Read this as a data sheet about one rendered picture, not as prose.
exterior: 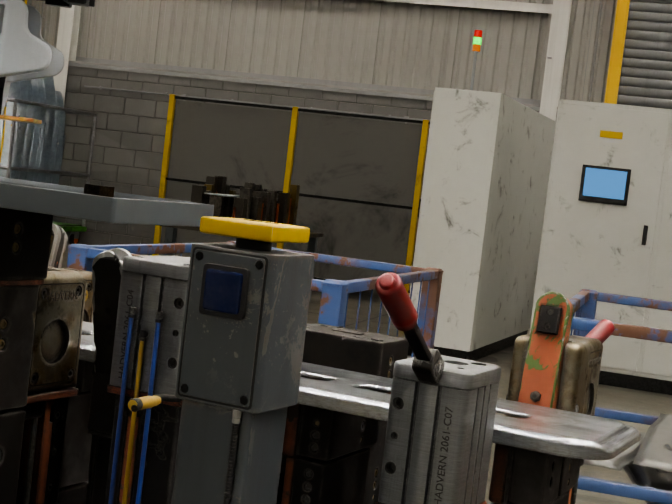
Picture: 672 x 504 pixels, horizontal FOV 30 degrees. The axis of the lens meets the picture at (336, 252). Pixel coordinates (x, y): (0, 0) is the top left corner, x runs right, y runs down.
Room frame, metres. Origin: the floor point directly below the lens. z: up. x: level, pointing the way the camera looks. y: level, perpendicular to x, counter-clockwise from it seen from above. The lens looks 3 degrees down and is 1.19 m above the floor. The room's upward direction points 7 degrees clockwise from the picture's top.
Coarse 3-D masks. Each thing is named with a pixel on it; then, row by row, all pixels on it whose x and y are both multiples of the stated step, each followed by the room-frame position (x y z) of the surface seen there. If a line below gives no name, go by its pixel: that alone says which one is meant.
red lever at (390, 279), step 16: (384, 288) 0.88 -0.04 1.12; (400, 288) 0.88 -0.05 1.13; (384, 304) 0.89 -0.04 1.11; (400, 304) 0.89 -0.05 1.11; (400, 320) 0.90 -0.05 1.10; (416, 320) 0.91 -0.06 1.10; (416, 336) 0.93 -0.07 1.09; (416, 352) 0.95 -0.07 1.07; (432, 352) 0.96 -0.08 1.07; (416, 368) 0.96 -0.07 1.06; (432, 368) 0.96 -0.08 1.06
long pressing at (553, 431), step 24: (312, 384) 1.20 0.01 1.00; (336, 384) 1.22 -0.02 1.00; (360, 384) 1.24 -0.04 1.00; (384, 384) 1.25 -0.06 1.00; (336, 408) 1.14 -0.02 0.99; (360, 408) 1.13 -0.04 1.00; (384, 408) 1.12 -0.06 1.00; (504, 408) 1.19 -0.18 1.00; (528, 408) 1.21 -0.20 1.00; (552, 408) 1.22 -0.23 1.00; (504, 432) 1.07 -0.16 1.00; (528, 432) 1.06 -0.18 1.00; (552, 432) 1.09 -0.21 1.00; (576, 432) 1.10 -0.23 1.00; (600, 432) 1.12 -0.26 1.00; (624, 432) 1.15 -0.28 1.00; (576, 456) 1.05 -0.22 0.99; (600, 456) 1.05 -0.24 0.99
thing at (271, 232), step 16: (208, 224) 0.89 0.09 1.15; (224, 224) 0.88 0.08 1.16; (240, 224) 0.88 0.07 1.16; (256, 224) 0.87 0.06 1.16; (272, 224) 0.89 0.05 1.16; (288, 224) 0.92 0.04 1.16; (240, 240) 0.90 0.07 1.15; (256, 240) 0.87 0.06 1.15; (272, 240) 0.87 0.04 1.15; (288, 240) 0.89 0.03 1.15; (304, 240) 0.91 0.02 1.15
